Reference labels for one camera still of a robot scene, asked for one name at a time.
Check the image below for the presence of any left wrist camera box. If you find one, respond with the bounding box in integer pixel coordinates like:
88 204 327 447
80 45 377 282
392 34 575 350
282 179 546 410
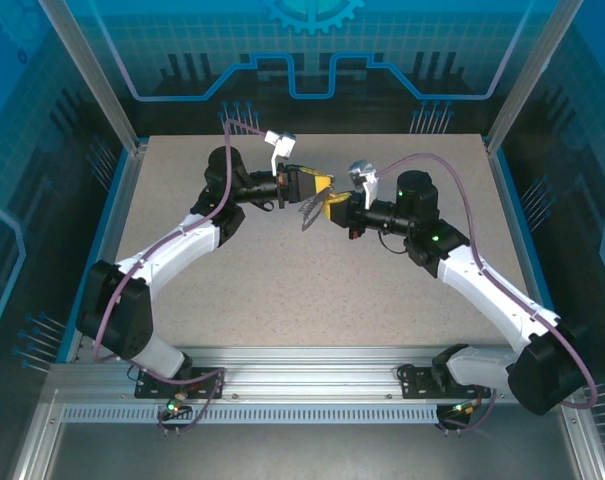
263 129 298 174

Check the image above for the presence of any aluminium mounting rail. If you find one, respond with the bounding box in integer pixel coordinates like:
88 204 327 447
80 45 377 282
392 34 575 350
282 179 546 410
46 344 583 404

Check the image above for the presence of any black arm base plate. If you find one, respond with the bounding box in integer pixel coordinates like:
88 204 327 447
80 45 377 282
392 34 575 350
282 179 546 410
134 367 227 400
400 363 492 400

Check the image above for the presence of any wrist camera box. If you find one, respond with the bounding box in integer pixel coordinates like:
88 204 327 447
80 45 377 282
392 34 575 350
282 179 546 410
263 129 298 174
347 159 381 210

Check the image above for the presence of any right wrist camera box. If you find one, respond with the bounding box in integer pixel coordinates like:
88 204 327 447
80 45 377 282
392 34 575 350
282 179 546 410
347 159 381 210

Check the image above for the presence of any slotted grey cable duct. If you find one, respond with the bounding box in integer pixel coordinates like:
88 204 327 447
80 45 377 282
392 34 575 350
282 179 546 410
60 405 441 425

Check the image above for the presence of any aluminium table side rail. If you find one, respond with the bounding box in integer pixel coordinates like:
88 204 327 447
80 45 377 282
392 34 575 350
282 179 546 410
64 142 149 362
485 139 576 364

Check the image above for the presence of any black carabiner with key rings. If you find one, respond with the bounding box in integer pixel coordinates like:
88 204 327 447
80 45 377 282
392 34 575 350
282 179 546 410
297 175 336 232

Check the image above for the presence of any small lit connector board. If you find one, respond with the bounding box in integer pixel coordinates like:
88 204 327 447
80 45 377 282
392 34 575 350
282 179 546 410
441 398 484 419
162 394 192 420

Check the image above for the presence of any aluminium frame post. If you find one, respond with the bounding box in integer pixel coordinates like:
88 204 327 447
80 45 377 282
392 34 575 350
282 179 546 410
35 0 151 154
484 0 586 154

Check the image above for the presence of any grey metal lower frame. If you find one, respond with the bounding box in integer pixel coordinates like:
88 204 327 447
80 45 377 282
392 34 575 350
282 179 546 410
11 389 605 480

